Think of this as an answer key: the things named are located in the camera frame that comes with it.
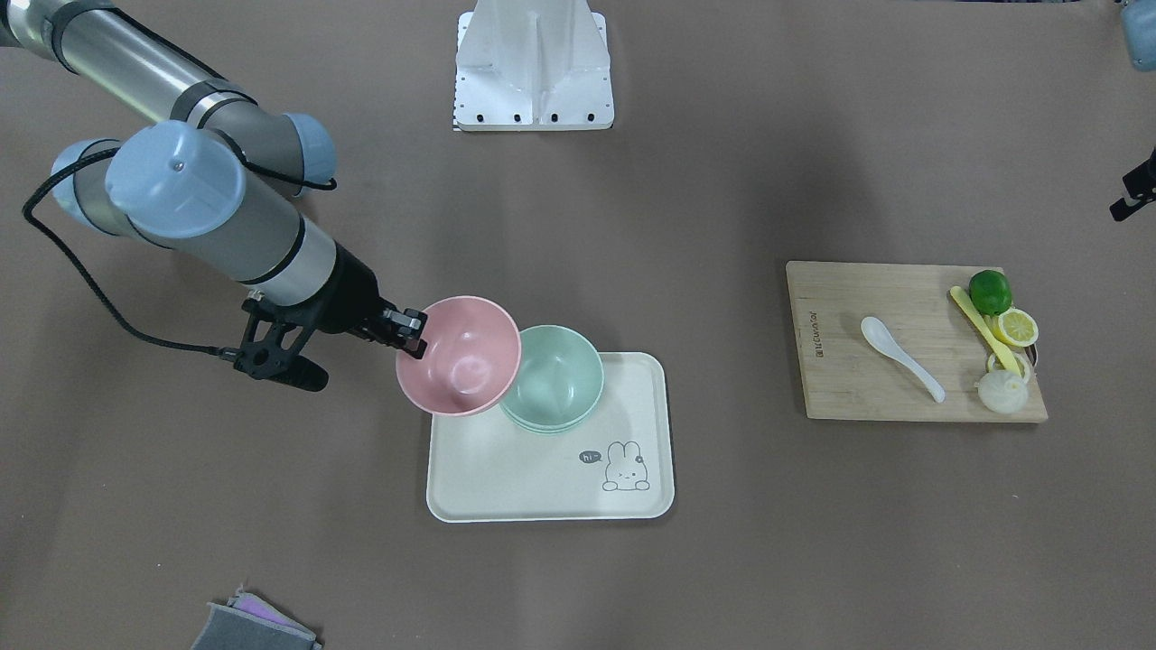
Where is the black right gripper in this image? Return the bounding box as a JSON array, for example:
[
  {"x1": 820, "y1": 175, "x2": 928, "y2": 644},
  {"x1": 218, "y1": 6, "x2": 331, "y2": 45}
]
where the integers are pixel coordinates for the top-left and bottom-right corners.
[{"x1": 307, "y1": 246, "x2": 428, "y2": 359}]

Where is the small pink bowl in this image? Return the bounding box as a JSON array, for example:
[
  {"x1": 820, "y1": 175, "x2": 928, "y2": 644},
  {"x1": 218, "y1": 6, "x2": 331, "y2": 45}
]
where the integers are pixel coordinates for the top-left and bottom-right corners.
[{"x1": 397, "y1": 295, "x2": 523, "y2": 416}]

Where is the white ceramic spoon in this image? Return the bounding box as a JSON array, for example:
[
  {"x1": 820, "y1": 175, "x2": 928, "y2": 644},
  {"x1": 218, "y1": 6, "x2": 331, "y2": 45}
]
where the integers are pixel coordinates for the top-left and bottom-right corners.
[{"x1": 860, "y1": 316, "x2": 946, "y2": 404}]

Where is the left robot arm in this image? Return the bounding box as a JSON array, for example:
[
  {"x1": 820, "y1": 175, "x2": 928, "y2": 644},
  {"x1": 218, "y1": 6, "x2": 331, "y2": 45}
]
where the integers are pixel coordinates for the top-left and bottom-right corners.
[{"x1": 1109, "y1": 1, "x2": 1155, "y2": 222}]

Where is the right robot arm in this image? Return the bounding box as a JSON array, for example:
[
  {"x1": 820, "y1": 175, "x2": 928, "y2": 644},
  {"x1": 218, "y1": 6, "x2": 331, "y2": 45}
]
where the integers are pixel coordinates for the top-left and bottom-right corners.
[{"x1": 3, "y1": 1, "x2": 428, "y2": 367}]

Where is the green bowl stack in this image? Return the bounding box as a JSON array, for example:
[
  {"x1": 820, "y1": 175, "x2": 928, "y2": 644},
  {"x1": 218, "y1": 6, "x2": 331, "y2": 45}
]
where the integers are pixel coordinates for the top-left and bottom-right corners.
[{"x1": 499, "y1": 324, "x2": 603, "y2": 435}]

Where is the cream rabbit tray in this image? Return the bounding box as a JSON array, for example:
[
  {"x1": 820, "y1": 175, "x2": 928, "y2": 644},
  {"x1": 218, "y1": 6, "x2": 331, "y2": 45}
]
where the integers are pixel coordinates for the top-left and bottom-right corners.
[{"x1": 427, "y1": 350, "x2": 676, "y2": 524}]

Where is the green lime toy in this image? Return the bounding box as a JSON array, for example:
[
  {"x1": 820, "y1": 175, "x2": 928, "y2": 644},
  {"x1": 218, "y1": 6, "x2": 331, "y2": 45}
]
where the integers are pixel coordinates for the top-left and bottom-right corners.
[{"x1": 968, "y1": 269, "x2": 1014, "y2": 316}]

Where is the yellow lemon slice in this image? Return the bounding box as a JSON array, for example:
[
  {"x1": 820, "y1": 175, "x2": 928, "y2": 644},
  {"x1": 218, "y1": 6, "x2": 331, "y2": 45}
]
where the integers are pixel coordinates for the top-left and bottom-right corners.
[{"x1": 988, "y1": 308, "x2": 1039, "y2": 348}]

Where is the yellow plastic knife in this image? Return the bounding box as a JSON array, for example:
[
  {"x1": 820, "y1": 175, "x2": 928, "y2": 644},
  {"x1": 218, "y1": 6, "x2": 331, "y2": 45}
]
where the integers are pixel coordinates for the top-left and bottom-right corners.
[{"x1": 948, "y1": 285, "x2": 1015, "y2": 367}]

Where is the white garlic bulb toy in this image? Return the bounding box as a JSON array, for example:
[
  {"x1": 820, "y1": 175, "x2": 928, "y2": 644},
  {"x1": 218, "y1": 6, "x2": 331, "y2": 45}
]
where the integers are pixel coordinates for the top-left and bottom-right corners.
[{"x1": 975, "y1": 369, "x2": 1030, "y2": 414}]

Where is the white column base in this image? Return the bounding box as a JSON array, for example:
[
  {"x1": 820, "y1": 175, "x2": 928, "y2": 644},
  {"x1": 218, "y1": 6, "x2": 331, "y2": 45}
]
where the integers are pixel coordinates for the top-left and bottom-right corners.
[{"x1": 452, "y1": 1, "x2": 616, "y2": 133}]

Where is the gray cloth pad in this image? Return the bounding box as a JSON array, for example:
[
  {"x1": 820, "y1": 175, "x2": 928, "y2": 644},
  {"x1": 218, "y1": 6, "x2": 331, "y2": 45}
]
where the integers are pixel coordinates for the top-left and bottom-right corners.
[{"x1": 191, "y1": 589, "x2": 323, "y2": 649}]

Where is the wooden cutting board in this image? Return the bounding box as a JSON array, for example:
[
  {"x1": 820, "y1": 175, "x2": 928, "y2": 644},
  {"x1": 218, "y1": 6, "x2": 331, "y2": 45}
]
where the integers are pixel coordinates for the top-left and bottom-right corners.
[{"x1": 786, "y1": 261, "x2": 1048, "y2": 424}]

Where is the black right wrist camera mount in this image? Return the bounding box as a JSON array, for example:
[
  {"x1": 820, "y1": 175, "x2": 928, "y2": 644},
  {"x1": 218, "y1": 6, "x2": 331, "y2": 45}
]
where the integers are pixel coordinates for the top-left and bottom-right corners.
[{"x1": 214, "y1": 293, "x2": 329, "y2": 392}]

